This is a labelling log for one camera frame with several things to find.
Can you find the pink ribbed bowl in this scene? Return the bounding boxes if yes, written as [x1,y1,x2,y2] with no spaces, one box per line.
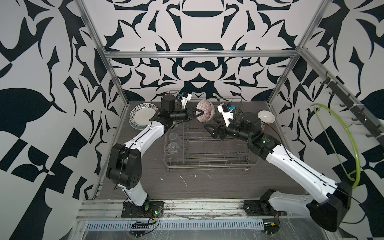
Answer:
[197,99,216,123]

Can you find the frosted textured plastic cup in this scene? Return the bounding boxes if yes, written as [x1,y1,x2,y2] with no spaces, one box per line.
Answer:
[169,132,182,146]

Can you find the grey wire dish rack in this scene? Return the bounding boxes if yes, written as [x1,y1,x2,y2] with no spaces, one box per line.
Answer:
[164,99,259,172]

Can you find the clear faceted plastic cup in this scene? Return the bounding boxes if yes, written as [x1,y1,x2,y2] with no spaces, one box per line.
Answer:
[167,142,181,157]

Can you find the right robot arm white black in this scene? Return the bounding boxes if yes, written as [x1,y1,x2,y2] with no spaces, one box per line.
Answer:
[204,112,353,232]

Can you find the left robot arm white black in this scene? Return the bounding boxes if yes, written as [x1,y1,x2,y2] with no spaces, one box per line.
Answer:
[106,92,204,212]

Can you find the white orange small bowl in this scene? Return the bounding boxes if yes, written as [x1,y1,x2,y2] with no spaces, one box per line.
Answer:
[257,110,276,124]

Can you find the zigzag rim white bowl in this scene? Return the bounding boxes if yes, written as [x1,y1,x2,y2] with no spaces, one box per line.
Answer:
[129,103,158,130]

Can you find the teal red striped bowl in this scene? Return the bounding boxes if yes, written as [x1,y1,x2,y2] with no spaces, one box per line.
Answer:
[129,116,152,130]

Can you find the small round black device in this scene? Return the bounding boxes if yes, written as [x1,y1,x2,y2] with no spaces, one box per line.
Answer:
[263,222,280,236]

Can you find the black usb hub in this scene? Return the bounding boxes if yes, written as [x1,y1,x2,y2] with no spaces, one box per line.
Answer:
[130,222,151,231]

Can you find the green plastic hanger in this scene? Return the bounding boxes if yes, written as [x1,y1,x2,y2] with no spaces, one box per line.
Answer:
[311,103,362,190]

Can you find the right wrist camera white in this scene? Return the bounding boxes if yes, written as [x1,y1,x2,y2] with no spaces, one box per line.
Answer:
[217,103,235,127]

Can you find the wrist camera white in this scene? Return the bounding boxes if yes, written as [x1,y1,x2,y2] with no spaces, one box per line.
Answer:
[217,103,235,127]
[179,92,192,109]

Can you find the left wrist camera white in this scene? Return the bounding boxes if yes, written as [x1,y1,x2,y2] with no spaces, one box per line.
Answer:
[179,92,192,109]

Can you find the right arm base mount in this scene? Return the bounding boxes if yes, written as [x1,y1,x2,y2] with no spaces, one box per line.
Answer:
[243,200,287,217]

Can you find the white slotted cable duct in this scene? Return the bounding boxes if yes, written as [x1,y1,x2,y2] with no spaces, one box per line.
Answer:
[85,219,264,231]

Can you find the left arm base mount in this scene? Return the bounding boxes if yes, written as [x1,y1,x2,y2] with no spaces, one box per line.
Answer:
[121,201,165,219]

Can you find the aluminium frame bars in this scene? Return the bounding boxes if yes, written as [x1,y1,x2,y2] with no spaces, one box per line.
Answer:
[75,1,384,124]

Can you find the black wall hook rail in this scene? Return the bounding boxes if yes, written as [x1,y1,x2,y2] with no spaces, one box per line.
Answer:
[321,71,384,146]

